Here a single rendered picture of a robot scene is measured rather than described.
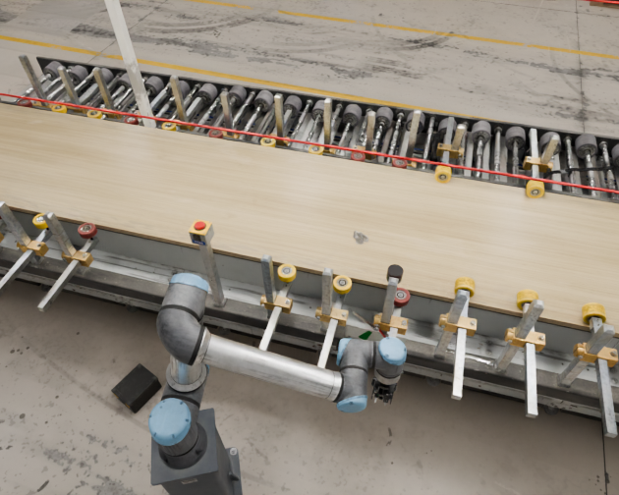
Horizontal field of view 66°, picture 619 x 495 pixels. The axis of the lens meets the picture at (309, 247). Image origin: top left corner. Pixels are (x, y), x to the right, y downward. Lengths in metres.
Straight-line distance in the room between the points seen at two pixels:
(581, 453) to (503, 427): 0.38
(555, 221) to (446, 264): 0.62
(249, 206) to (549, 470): 2.00
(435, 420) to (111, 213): 1.99
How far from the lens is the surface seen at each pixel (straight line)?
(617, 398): 2.36
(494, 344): 2.37
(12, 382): 3.32
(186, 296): 1.42
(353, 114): 3.12
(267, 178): 2.55
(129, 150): 2.92
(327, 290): 1.91
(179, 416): 1.88
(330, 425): 2.73
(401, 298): 2.05
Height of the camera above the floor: 2.56
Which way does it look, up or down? 49 degrees down
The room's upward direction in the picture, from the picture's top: 1 degrees counter-clockwise
